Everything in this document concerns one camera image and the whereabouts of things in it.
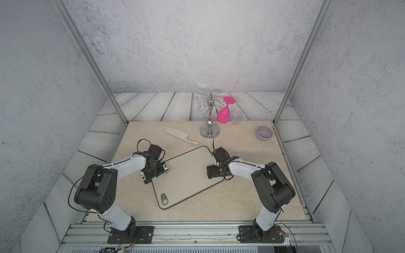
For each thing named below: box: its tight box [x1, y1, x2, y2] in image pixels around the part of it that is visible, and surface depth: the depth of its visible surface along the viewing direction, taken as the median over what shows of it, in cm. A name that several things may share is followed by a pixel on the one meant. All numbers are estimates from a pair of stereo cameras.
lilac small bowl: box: [255, 125, 274, 141], surface depth 110 cm
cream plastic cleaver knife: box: [164, 127, 201, 145], surface depth 117 cm
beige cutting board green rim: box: [151, 146, 225, 210], surface depth 90 cm
